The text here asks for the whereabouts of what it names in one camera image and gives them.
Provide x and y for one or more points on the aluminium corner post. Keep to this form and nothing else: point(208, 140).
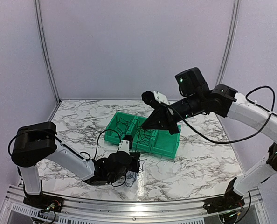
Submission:
point(229, 42)
point(45, 54)

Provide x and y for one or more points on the aluminium front frame rail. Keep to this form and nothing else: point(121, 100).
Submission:
point(72, 210)

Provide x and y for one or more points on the right aluminium corner post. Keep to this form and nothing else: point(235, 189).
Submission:
point(229, 42)

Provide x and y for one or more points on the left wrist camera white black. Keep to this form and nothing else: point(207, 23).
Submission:
point(126, 144)

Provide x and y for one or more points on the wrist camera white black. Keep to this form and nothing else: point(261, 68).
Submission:
point(154, 98)
point(126, 144)

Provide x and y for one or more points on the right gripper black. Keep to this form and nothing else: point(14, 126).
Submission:
point(162, 118)

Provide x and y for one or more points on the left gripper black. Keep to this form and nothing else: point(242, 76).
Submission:
point(135, 156)

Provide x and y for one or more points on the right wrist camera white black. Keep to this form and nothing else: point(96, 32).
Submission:
point(154, 98)

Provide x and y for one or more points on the left aluminium corner post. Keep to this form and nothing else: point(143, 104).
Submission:
point(45, 54)

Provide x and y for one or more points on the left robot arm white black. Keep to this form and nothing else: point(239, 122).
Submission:
point(37, 142)

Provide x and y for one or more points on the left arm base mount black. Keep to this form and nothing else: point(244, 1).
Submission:
point(44, 201)

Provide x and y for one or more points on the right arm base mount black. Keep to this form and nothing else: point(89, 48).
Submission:
point(222, 203)

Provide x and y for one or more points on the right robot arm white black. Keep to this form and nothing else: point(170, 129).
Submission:
point(226, 102)

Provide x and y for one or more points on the green three-compartment plastic bin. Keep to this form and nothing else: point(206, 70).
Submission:
point(158, 142)

